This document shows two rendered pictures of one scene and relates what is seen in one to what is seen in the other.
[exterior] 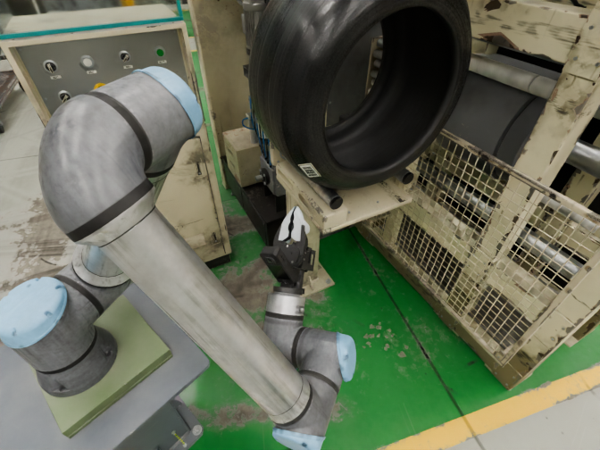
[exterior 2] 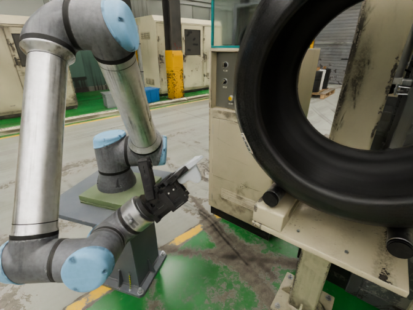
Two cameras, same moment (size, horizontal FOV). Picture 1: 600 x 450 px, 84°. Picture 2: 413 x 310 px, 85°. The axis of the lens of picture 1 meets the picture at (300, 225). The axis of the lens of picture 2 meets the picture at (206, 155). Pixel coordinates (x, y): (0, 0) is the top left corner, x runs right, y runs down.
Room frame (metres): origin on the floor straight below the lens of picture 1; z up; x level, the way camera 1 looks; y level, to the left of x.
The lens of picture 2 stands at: (0.42, -0.50, 1.27)
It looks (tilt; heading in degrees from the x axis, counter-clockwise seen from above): 25 degrees down; 65
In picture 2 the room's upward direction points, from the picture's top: straight up
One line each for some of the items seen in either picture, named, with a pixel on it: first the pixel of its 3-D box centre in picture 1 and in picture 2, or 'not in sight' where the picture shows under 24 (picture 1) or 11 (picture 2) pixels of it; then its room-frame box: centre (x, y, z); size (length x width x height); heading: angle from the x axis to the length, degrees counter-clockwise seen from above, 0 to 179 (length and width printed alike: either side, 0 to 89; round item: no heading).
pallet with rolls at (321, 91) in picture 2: not in sight; (317, 80); (6.27, 4.36, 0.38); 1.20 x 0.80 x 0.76; 25
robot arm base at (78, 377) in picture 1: (71, 352); (115, 174); (0.43, 0.61, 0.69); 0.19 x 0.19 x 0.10
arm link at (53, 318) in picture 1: (48, 320); (113, 149); (0.44, 0.61, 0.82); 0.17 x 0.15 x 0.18; 158
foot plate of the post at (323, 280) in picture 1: (303, 274); (303, 301); (1.23, -0.02, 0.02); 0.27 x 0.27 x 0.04; 28
